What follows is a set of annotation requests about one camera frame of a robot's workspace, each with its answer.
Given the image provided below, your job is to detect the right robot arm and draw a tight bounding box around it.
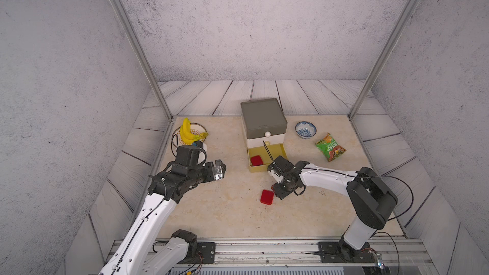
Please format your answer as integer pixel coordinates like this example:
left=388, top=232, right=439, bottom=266
left=267, top=156, right=398, bottom=262

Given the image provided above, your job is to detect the yellow banana bunch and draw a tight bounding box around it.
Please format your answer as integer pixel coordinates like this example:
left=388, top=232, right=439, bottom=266
left=180, top=118, right=208, bottom=145

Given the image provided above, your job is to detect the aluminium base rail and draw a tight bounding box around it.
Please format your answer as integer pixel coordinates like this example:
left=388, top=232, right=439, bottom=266
left=102, top=237, right=436, bottom=275

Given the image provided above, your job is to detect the metal frame post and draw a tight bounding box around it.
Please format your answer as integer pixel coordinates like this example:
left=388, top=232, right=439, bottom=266
left=109, top=0, right=173, bottom=120
left=348, top=0, right=421, bottom=122

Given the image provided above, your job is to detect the grey top drawer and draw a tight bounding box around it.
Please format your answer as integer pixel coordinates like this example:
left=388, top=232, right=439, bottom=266
left=241, top=98, right=288, bottom=139

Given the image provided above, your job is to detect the green snack bag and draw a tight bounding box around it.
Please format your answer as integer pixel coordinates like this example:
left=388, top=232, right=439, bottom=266
left=315, top=132, right=346, bottom=162

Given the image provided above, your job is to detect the right metal frame post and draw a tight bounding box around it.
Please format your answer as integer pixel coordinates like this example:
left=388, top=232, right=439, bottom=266
left=348, top=0, right=421, bottom=122

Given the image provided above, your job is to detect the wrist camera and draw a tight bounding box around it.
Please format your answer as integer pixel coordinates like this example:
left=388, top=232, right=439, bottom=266
left=267, top=169, right=283, bottom=183
left=191, top=141, right=207, bottom=166

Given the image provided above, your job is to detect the red brooch box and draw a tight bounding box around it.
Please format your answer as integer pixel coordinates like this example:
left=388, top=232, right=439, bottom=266
left=250, top=155, right=264, bottom=167
left=260, top=190, right=275, bottom=206

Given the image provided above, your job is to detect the blue white porcelain bowl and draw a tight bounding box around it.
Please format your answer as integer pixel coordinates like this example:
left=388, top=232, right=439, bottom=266
left=295, top=121, right=317, bottom=139

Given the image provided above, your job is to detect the cream round plate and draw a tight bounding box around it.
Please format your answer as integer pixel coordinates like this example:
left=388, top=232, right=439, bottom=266
left=171, top=123, right=208, bottom=148

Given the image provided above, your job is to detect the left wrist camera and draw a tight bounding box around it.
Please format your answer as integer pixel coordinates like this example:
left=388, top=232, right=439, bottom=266
left=191, top=141, right=207, bottom=166

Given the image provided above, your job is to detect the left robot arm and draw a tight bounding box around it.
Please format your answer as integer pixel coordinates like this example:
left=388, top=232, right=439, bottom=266
left=100, top=141, right=227, bottom=274

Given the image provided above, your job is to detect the three-drawer storage cabinet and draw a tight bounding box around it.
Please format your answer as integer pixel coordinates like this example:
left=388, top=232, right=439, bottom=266
left=241, top=98, right=288, bottom=173

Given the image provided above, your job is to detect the left metal frame post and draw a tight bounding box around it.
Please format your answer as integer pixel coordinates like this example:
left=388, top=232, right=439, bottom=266
left=109, top=0, right=173, bottom=120

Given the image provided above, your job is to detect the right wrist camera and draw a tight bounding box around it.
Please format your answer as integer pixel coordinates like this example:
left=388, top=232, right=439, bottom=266
left=267, top=169, right=283, bottom=183

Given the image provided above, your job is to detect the white drawer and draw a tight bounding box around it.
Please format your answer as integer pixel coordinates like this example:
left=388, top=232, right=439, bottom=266
left=245, top=134, right=285, bottom=149

